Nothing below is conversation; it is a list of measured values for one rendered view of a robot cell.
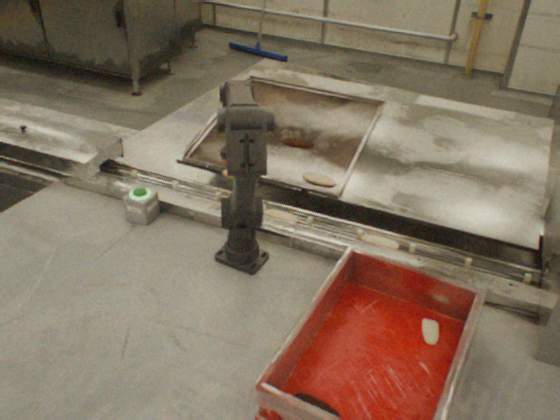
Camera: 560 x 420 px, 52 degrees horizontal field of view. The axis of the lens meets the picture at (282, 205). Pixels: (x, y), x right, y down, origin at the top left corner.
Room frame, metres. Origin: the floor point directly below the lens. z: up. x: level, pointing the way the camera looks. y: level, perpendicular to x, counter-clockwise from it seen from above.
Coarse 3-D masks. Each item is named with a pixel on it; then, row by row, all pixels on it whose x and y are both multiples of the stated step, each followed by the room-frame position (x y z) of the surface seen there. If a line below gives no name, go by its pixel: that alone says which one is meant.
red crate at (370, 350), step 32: (352, 288) 1.04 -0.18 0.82; (352, 320) 0.93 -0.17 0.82; (384, 320) 0.94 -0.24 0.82; (416, 320) 0.94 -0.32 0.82; (448, 320) 0.95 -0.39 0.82; (320, 352) 0.84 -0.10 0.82; (352, 352) 0.84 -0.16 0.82; (384, 352) 0.84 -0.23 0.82; (416, 352) 0.85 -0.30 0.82; (448, 352) 0.85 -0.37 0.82; (288, 384) 0.75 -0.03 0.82; (320, 384) 0.75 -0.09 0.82; (352, 384) 0.76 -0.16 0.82; (384, 384) 0.76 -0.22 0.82; (416, 384) 0.76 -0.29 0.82; (256, 416) 0.67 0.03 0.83; (352, 416) 0.68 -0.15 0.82; (384, 416) 0.69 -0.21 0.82; (416, 416) 0.69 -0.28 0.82
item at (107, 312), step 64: (64, 192) 1.41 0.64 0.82; (0, 256) 1.11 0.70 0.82; (64, 256) 1.12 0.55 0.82; (128, 256) 1.13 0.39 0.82; (192, 256) 1.14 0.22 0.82; (320, 256) 1.16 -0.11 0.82; (0, 320) 0.89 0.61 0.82; (64, 320) 0.90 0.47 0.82; (128, 320) 0.91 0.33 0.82; (192, 320) 0.92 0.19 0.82; (256, 320) 0.92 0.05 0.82; (512, 320) 0.96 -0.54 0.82; (0, 384) 0.72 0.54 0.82; (64, 384) 0.73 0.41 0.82; (128, 384) 0.74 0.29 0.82; (192, 384) 0.74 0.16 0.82; (512, 384) 0.78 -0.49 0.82
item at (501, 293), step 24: (24, 168) 1.50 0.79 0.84; (96, 192) 1.41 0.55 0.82; (120, 192) 1.38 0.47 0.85; (168, 192) 1.37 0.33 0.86; (192, 216) 1.29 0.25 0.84; (216, 216) 1.27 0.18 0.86; (264, 216) 1.27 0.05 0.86; (288, 240) 1.19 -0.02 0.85; (312, 240) 1.18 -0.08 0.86; (336, 240) 1.18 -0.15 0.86; (432, 264) 1.10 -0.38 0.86; (504, 288) 1.02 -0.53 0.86; (528, 288) 1.03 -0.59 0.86; (528, 312) 0.98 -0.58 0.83
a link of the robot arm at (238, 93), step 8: (224, 80) 1.34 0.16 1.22; (232, 80) 1.35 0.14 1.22; (240, 80) 1.35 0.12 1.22; (248, 80) 1.35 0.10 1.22; (224, 88) 1.34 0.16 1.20; (232, 88) 1.23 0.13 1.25; (240, 88) 1.22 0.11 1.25; (248, 88) 1.24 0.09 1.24; (232, 96) 1.13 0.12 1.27; (240, 96) 1.11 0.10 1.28; (248, 96) 1.12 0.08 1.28; (232, 104) 1.02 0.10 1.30; (240, 104) 1.02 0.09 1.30; (248, 104) 1.02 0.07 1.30; (256, 104) 1.03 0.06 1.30; (224, 112) 0.97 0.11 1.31; (272, 112) 0.98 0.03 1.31; (224, 120) 0.96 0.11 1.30; (272, 120) 0.97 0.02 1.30; (224, 128) 0.96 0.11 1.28; (272, 128) 0.97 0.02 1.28
